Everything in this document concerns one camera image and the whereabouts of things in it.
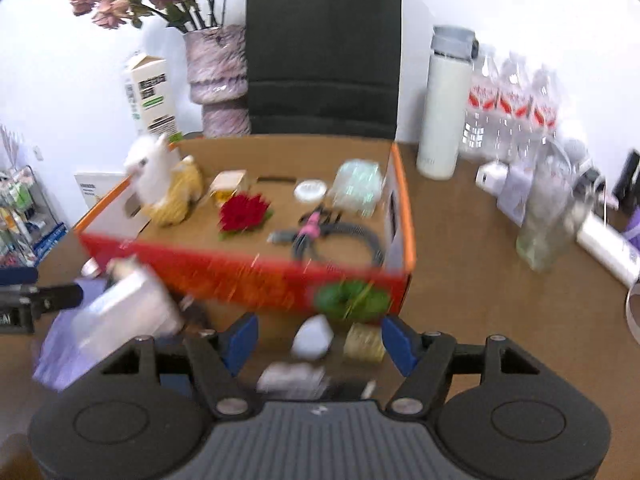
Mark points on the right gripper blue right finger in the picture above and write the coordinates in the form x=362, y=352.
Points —
x=402, y=343

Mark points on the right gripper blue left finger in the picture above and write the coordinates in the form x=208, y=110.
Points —
x=237, y=344

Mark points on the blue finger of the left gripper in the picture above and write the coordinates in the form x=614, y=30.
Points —
x=18, y=275

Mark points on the small yellow box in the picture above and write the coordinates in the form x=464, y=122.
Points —
x=364, y=343

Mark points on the white wrapper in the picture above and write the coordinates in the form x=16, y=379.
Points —
x=297, y=381

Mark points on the purple knit pouch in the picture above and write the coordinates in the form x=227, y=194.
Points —
x=59, y=360

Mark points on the translucent plastic container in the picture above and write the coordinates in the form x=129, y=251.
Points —
x=136, y=304

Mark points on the red artificial flower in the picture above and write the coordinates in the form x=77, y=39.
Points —
x=243, y=213

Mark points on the white round disc device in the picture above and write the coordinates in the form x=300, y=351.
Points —
x=310, y=191

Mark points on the iridescent glitter bag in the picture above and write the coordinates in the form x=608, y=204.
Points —
x=357, y=187

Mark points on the alpaca plush toy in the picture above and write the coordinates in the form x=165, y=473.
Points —
x=167, y=184

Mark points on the metal storage rack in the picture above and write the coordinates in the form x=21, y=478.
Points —
x=29, y=226

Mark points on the white earbud case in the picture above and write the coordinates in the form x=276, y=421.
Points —
x=313, y=339

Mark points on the red cardboard box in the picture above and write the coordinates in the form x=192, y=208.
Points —
x=248, y=269

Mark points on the small white tin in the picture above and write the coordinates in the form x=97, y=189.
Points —
x=513, y=197

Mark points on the white charger adapter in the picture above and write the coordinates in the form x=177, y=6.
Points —
x=491, y=177

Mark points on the water bottle left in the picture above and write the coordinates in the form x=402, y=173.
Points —
x=479, y=124

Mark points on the water bottle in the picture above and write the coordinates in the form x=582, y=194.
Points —
x=479, y=124
x=514, y=105
x=543, y=106

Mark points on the milk carton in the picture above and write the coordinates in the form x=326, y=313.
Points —
x=149, y=96

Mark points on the clear glass cup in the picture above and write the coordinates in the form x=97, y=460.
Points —
x=559, y=201

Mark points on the white power strip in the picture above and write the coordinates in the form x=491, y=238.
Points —
x=610, y=249

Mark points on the water bottle middle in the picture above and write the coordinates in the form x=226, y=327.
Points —
x=514, y=105

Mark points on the purple package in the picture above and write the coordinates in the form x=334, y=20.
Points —
x=632, y=231

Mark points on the water bottle right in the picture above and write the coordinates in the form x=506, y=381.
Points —
x=543, y=106

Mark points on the white thermos bottle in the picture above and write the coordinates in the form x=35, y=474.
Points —
x=454, y=50

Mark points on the black cosmetic tubes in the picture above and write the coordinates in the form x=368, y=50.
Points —
x=623, y=187

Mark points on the purple flower vase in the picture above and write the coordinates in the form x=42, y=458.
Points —
x=216, y=70

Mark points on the black paper bag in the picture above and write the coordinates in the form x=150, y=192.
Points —
x=323, y=66

